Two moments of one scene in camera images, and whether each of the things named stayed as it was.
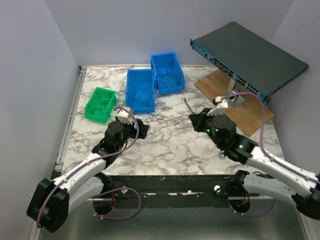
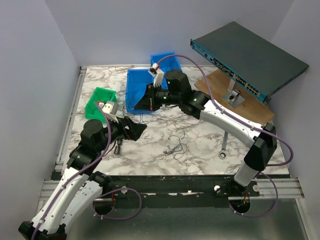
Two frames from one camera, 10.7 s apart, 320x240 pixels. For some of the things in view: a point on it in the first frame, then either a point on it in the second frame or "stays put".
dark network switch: x=255 y=63 stays put
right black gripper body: x=204 y=123 to x=156 y=97
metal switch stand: x=235 y=100 stays put
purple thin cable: x=162 y=126 to x=145 y=122
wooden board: x=248 y=114 stays put
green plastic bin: x=101 y=104 stays put
